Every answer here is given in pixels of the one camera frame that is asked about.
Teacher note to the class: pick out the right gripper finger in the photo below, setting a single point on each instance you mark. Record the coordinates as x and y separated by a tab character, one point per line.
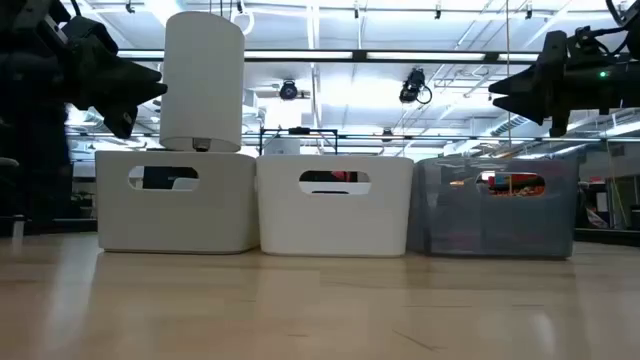
530	82
527	107

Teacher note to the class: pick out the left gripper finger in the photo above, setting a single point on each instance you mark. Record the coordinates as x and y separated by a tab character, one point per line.
135	77
130	97

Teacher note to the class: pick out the smoky transparent plastic bin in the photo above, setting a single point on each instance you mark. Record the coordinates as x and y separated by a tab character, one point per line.
500	225

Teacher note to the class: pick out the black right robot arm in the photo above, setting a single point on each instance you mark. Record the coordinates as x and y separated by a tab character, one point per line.
627	75

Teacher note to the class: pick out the white cylinder container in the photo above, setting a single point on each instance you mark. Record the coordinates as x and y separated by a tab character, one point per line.
200	75

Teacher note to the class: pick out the potted green plant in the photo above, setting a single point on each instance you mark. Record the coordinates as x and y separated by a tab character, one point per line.
82	200

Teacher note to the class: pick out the light grey plastic bin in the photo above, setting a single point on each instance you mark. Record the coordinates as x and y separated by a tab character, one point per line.
175	220

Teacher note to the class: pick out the white plastic bin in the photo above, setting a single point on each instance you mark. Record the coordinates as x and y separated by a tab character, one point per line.
335	225

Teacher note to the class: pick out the round black camera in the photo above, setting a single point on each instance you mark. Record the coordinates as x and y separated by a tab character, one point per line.
288	90

